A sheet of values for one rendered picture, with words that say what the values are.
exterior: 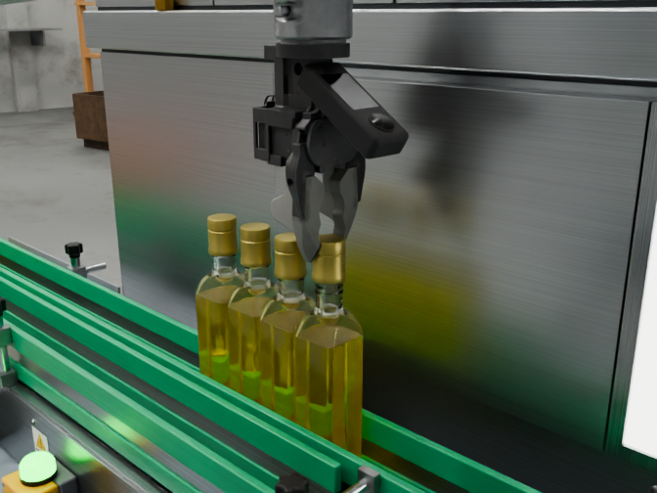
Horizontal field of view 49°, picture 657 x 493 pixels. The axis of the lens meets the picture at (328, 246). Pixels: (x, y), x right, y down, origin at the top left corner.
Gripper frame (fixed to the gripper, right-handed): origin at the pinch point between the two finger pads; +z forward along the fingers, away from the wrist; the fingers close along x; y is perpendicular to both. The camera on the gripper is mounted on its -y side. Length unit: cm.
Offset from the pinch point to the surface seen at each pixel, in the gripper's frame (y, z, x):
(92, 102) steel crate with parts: 658, 65, -329
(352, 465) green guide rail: -7.4, 20.4, 4.2
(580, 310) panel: -21.8, 4.4, -12.2
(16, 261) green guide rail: 86, 23, -2
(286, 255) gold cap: 4.8, 1.8, 1.4
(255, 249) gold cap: 10.2, 2.4, 1.1
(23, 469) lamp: 32.4, 31.6, 21.2
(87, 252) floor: 348, 117, -149
